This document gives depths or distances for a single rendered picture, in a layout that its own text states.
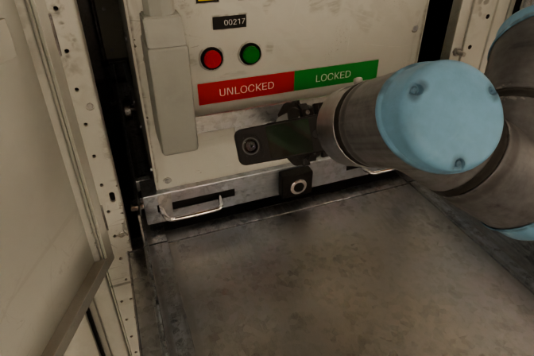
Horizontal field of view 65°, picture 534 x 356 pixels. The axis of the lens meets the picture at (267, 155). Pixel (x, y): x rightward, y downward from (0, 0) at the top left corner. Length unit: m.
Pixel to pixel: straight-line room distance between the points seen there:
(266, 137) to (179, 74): 0.13
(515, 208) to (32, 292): 0.54
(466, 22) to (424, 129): 0.49
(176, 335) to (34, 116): 0.33
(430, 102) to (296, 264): 0.42
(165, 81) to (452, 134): 0.33
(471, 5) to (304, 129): 0.41
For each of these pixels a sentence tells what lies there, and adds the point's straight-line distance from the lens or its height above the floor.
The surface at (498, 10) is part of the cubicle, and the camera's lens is 0.85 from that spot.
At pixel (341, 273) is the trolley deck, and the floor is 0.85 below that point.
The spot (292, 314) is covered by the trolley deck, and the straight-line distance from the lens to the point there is 0.63.
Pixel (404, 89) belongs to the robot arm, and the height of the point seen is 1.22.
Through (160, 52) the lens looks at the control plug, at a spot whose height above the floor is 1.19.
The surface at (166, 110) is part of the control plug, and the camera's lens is 0.53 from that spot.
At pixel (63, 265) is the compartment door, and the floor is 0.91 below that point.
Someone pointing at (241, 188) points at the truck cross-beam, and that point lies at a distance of 0.75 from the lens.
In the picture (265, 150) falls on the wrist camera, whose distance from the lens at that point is 0.51.
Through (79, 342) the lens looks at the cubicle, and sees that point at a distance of 0.86.
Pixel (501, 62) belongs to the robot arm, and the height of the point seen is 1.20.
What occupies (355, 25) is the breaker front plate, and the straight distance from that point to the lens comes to 0.72.
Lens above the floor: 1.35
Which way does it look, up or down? 32 degrees down
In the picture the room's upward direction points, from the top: straight up
